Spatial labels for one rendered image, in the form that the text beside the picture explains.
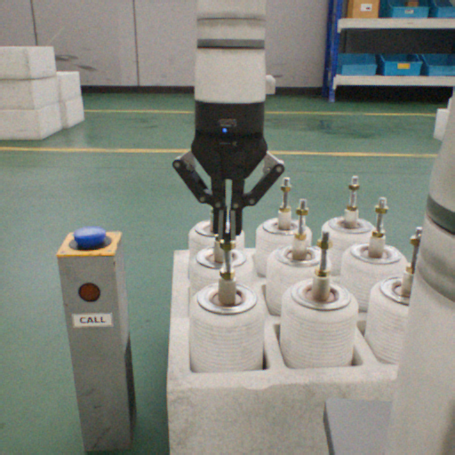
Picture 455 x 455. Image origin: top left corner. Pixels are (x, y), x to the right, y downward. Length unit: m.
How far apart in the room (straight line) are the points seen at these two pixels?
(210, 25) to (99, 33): 5.53
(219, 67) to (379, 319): 0.37
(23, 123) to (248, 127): 2.71
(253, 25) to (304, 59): 5.26
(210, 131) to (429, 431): 0.34
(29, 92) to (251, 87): 2.66
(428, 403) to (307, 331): 0.33
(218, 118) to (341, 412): 0.29
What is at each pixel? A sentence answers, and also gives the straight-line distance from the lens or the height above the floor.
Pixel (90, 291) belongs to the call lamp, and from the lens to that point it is 0.60.
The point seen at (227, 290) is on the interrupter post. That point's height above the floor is 0.27.
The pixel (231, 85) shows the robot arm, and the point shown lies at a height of 0.51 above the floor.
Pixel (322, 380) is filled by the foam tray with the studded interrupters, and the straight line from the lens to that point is 0.59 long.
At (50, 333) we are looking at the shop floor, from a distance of 1.03.
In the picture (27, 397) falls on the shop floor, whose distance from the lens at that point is 0.88.
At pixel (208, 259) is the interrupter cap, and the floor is 0.25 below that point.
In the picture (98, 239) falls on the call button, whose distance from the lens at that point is 0.59.
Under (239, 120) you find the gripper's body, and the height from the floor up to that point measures 0.48.
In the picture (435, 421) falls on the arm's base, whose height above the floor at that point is 0.38.
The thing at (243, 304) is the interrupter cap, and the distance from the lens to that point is 0.57.
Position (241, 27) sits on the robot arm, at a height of 0.57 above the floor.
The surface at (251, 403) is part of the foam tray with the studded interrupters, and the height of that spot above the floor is 0.15.
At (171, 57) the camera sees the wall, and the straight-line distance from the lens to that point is 5.80.
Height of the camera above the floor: 0.55
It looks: 21 degrees down
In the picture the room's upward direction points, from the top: straight up
